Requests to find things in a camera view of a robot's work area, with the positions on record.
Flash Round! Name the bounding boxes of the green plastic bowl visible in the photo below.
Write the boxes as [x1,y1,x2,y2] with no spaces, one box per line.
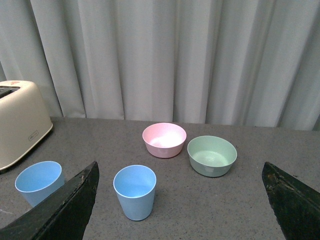
[187,135,238,178]

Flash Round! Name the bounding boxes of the cream white toaster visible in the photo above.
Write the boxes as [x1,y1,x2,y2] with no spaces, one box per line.
[0,80,53,171]

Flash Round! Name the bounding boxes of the grey white curtain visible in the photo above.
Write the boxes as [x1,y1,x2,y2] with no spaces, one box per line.
[0,0,320,131]

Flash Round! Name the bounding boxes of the pink plastic bowl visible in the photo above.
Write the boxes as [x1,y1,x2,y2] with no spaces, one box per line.
[142,122,187,159]

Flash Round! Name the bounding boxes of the blue plastic cup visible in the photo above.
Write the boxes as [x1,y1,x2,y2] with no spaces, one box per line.
[14,161,65,207]
[113,165,157,221]

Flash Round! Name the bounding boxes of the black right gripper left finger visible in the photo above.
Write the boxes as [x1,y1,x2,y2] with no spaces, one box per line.
[0,161,100,240]

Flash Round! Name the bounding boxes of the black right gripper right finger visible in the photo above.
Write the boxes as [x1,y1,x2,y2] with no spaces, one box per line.
[261,162,320,240]

